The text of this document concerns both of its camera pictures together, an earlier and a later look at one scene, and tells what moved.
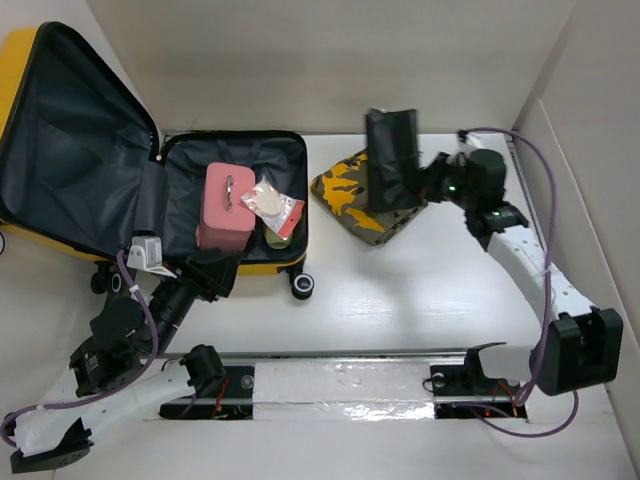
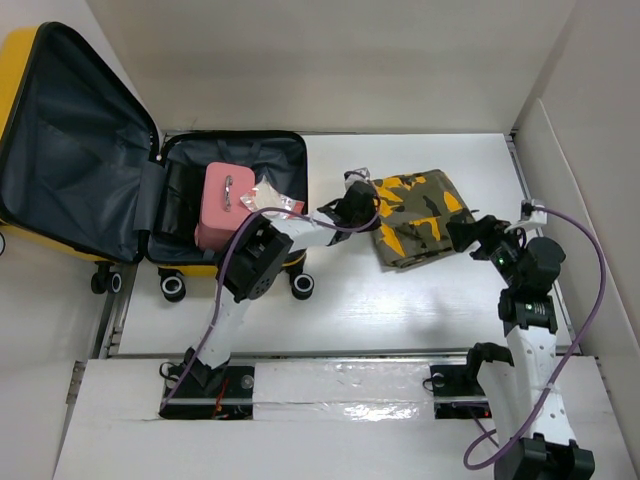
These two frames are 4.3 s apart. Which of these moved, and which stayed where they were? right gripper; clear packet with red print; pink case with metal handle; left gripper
Moved: left gripper; right gripper
Stayed: clear packet with red print; pink case with metal handle
